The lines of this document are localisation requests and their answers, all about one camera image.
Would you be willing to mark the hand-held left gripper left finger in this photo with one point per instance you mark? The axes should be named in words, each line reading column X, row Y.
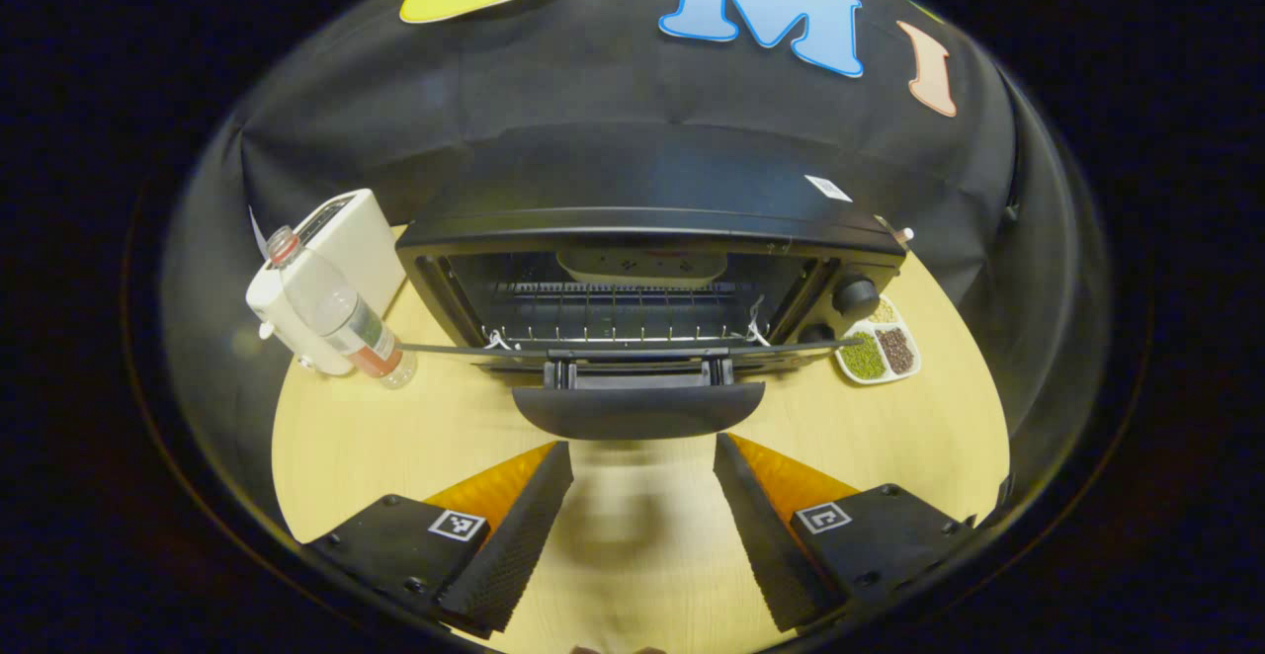
column 514, row 555

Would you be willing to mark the black backdrop cloth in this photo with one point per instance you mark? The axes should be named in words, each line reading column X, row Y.
column 593, row 91

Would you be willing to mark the white toaster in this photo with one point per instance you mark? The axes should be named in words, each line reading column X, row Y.
column 366, row 229

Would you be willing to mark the pile of yellow soybeans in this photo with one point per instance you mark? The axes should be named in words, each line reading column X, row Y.
column 883, row 312

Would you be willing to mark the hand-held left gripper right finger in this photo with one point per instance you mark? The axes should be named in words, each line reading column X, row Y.
column 766, row 545

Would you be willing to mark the clear plastic water bottle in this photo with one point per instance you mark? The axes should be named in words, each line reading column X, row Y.
column 336, row 308

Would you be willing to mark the black electric oven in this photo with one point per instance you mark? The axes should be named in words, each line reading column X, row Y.
column 632, row 180

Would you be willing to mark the pile of dark red beans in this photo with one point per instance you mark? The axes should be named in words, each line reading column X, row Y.
column 895, row 350

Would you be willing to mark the white divided dish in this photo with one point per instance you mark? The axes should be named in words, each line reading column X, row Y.
column 870, row 379

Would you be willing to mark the pile of green mung beans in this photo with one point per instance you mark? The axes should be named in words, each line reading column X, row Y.
column 863, row 356

